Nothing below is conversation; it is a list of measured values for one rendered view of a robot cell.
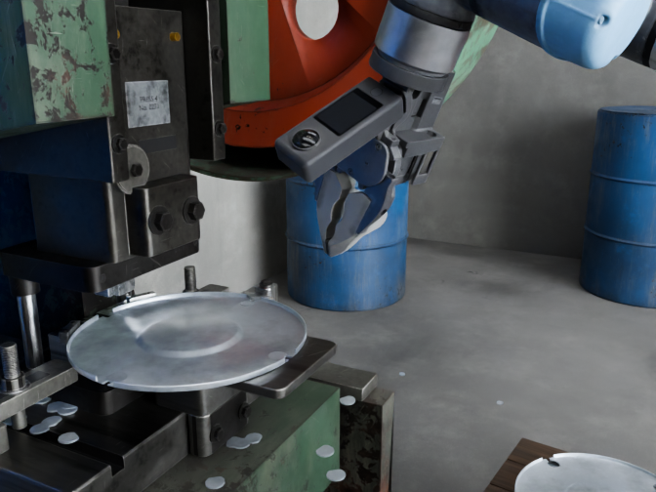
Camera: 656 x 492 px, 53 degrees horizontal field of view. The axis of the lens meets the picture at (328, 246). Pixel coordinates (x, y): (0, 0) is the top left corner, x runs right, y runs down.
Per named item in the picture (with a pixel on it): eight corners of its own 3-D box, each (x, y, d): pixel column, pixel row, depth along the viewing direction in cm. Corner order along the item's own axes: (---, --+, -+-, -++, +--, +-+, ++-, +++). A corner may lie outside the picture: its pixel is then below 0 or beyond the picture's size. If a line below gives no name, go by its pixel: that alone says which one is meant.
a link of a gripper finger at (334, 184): (358, 245, 72) (388, 172, 68) (320, 257, 68) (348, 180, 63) (339, 229, 74) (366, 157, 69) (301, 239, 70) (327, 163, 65)
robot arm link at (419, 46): (437, 30, 52) (365, -9, 56) (416, 84, 55) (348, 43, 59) (486, 32, 58) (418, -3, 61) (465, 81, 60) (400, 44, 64)
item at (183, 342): (215, 418, 64) (215, 410, 64) (12, 358, 77) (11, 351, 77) (345, 317, 89) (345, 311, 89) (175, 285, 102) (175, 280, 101)
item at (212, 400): (339, 435, 85) (340, 338, 81) (283, 498, 73) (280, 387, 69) (184, 392, 96) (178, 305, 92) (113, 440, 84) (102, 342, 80)
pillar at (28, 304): (48, 363, 86) (35, 260, 82) (34, 370, 84) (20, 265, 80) (36, 359, 87) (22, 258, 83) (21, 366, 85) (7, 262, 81)
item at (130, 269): (204, 267, 92) (202, 228, 91) (96, 315, 75) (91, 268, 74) (117, 252, 99) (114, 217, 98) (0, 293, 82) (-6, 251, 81)
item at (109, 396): (209, 352, 96) (208, 333, 95) (106, 417, 79) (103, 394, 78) (125, 333, 103) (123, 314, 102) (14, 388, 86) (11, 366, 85)
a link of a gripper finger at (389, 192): (377, 240, 65) (410, 162, 60) (367, 243, 63) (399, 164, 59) (344, 214, 67) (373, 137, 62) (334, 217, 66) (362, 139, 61)
